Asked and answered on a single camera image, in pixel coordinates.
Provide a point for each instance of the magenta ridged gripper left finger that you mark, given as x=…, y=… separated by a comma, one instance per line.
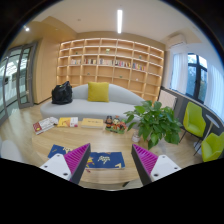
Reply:
x=69, y=166

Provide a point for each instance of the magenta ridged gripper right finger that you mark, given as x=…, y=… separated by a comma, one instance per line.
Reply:
x=151, y=167

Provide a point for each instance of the green potted plant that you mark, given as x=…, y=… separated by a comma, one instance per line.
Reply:
x=154, y=123

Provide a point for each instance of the yellow and white book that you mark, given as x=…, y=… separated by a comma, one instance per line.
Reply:
x=68, y=122

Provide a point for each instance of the yellow flat book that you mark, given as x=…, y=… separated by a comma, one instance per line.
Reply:
x=92, y=123

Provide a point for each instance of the colourful toy figurines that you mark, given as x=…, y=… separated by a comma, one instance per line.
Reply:
x=115, y=124

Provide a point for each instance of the lime green chair far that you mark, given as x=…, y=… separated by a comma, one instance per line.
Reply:
x=193, y=121

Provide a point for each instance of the lime green chair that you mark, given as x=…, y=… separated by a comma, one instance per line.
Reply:
x=193, y=121
x=211, y=147

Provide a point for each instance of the lime green chair near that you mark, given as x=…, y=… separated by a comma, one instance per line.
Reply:
x=211, y=147

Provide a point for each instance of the white radiator panel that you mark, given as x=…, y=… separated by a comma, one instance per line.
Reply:
x=167, y=99

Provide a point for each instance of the black bag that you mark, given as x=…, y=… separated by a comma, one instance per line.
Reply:
x=62, y=94

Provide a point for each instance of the grey curved sofa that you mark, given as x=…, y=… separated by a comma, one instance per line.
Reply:
x=120, y=101

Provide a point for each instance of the white round side table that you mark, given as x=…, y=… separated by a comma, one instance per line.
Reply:
x=211, y=122

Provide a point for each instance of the yellow cushion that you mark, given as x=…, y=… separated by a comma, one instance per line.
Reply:
x=98, y=91

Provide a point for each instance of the white sheer curtain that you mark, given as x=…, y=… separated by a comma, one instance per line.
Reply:
x=180, y=73

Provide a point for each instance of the dark framed window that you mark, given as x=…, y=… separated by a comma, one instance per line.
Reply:
x=197, y=77

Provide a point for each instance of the glass double door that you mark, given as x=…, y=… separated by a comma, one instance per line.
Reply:
x=16, y=76

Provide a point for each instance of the white air conditioner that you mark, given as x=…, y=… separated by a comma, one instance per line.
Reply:
x=176, y=41

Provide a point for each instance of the long ceiling light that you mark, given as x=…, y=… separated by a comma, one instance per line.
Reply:
x=119, y=21

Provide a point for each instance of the wooden bookshelf wall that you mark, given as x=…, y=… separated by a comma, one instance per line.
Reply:
x=135, y=66

